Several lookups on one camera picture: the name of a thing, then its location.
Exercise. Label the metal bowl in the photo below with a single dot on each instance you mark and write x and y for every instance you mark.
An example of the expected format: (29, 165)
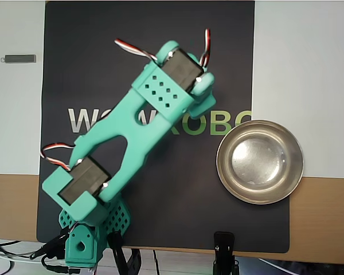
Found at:
(259, 161)

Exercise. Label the grey USB stick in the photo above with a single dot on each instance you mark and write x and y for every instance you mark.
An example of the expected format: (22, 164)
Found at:
(18, 59)

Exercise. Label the black table clamp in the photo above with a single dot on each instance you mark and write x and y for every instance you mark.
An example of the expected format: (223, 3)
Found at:
(117, 252)
(50, 245)

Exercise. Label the black clamp right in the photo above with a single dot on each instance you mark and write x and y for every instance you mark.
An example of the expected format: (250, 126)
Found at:
(224, 246)

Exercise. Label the teal printed robot arm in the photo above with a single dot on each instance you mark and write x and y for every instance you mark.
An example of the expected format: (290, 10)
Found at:
(156, 129)

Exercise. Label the black mat with WOWROBO print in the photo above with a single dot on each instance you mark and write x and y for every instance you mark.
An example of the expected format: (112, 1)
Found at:
(189, 215)

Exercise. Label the white paper sheet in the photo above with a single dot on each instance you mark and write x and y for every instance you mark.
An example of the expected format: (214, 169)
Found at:
(304, 71)
(17, 114)

